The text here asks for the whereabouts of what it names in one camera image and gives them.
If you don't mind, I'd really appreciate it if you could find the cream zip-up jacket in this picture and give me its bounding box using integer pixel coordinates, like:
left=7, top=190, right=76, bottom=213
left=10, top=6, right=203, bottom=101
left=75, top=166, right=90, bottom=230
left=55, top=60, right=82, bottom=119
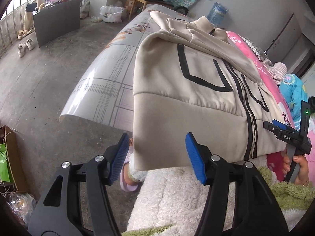
left=133, top=11, right=287, bottom=171

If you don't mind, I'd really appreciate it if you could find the white shoe right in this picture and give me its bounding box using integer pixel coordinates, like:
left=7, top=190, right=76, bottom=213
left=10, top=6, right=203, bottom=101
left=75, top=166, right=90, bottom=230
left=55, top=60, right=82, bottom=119
left=26, top=39, right=35, bottom=51

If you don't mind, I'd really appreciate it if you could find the black round fan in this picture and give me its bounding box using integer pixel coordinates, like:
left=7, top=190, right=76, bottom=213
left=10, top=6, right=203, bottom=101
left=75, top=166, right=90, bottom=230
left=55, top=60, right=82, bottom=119
left=173, top=5, right=189, bottom=16

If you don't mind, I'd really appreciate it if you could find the bed with floral sheet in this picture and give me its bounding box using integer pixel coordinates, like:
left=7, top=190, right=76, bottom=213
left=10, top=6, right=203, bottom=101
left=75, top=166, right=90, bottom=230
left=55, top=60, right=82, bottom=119
left=59, top=4, right=195, bottom=131

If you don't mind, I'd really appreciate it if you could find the dark grey cabinet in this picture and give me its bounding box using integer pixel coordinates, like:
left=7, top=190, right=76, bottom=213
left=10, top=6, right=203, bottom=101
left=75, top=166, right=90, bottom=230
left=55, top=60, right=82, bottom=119
left=32, top=0, right=81, bottom=47

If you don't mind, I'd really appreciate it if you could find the person's right hand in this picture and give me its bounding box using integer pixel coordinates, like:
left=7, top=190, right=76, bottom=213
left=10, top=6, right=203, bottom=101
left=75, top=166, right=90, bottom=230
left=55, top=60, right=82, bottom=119
left=283, top=148, right=309, bottom=186

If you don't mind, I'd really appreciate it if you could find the checked pink white cloth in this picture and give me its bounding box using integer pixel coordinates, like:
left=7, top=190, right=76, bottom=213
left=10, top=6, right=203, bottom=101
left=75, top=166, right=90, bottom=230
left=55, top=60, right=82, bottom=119
left=262, top=59, right=287, bottom=86

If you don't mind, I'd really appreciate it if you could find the green paper bag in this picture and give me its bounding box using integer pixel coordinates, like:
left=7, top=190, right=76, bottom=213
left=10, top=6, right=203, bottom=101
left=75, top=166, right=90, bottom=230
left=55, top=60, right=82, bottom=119
left=0, top=143, right=13, bottom=183

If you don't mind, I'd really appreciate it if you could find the pink slipper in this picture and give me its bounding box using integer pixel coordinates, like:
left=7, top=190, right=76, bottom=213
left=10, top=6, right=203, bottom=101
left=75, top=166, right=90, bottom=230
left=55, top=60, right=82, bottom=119
left=120, top=138, right=146, bottom=192

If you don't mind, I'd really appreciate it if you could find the white shoe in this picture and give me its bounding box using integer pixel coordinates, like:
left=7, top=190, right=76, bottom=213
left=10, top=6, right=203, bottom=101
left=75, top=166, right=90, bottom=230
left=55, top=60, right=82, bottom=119
left=18, top=43, right=26, bottom=58
left=26, top=39, right=35, bottom=51

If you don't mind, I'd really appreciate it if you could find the grey patterned pillow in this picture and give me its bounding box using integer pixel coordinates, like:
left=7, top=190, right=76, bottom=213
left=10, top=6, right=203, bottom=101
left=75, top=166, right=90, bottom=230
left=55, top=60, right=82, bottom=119
left=240, top=36, right=267, bottom=61

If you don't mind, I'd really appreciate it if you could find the blue water bottle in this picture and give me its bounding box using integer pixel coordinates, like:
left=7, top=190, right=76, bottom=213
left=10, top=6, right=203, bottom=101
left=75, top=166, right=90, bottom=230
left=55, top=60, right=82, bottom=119
left=207, top=2, right=229, bottom=27

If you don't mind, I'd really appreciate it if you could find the white plastic bag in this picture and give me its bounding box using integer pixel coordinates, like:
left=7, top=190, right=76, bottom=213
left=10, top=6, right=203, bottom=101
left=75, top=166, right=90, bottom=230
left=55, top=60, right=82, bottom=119
left=99, top=5, right=123, bottom=23

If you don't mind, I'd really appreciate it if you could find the light blue garment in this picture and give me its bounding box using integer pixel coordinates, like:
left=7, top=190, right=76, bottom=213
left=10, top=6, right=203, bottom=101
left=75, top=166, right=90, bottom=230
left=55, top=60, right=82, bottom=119
left=279, top=74, right=308, bottom=131

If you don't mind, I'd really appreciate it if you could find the white shoe left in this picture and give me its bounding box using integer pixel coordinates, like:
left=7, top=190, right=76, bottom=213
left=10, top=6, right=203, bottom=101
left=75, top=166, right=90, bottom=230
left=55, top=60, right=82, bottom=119
left=18, top=43, right=26, bottom=58

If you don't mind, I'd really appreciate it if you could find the white fluffy robe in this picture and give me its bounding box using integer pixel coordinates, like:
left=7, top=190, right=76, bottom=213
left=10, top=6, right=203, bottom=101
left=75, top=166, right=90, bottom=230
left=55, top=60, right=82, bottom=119
left=123, top=156, right=314, bottom=235

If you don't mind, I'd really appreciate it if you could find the pink floral blanket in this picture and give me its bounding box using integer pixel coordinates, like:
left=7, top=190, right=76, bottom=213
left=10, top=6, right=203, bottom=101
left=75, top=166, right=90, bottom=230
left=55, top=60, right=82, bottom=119
left=226, top=31, right=314, bottom=185

